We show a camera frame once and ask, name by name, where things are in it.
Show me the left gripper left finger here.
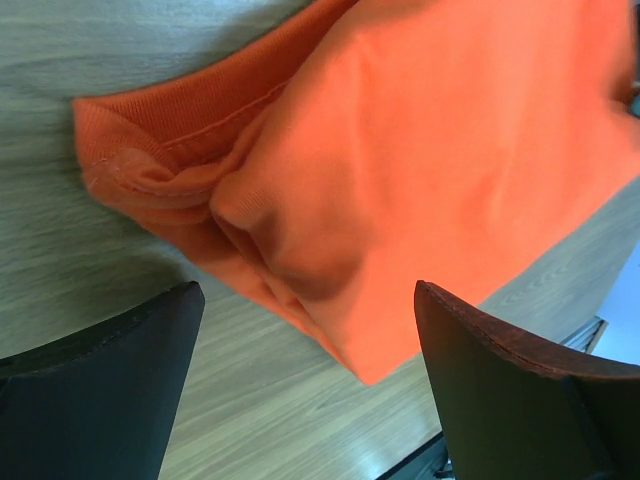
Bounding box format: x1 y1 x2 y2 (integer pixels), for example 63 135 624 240
1 282 205 480

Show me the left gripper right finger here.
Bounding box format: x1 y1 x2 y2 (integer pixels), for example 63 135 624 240
414 281 639 479

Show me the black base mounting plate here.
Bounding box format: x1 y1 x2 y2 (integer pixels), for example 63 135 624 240
377 432 449 480

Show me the orange t shirt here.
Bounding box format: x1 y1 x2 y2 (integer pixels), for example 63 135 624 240
73 0 639 385

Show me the aluminium extrusion rail frame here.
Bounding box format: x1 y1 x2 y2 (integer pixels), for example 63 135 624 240
560 316 609 354

